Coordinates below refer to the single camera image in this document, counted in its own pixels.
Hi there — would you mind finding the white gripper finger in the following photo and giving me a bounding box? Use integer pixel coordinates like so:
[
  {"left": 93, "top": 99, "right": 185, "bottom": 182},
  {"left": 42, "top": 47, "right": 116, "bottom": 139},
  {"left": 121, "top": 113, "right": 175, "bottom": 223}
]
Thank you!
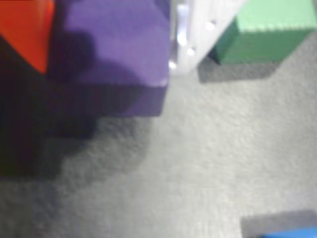
[{"left": 168, "top": 0, "right": 248, "bottom": 76}]

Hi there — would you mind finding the blue wooden cube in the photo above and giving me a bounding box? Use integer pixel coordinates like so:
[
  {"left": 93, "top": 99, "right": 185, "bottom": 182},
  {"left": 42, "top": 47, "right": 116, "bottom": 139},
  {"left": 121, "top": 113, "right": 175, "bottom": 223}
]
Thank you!
[{"left": 257, "top": 227, "right": 317, "bottom": 238}]

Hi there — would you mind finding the dark grey felt mat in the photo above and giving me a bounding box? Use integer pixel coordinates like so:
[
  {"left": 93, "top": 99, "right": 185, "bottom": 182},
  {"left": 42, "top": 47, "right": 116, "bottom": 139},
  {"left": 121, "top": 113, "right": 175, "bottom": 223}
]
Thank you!
[{"left": 0, "top": 32, "right": 317, "bottom": 238}]

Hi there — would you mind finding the purple wooden cube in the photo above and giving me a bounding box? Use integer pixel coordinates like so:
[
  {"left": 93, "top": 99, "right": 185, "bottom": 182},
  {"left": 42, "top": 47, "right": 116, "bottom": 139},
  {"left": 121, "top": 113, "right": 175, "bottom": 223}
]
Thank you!
[{"left": 47, "top": 0, "right": 172, "bottom": 119}]

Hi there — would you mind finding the green wooden cube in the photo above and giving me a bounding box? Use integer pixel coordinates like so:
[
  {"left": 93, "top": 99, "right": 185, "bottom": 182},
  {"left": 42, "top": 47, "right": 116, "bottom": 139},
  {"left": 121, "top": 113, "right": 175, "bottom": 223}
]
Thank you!
[{"left": 208, "top": 0, "right": 317, "bottom": 66}]

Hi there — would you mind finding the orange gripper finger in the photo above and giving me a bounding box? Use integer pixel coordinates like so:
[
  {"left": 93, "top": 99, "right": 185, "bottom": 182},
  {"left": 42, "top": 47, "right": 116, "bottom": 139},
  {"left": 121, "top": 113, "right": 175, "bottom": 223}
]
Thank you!
[{"left": 0, "top": 0, "right": 55, "bottom": 75}]

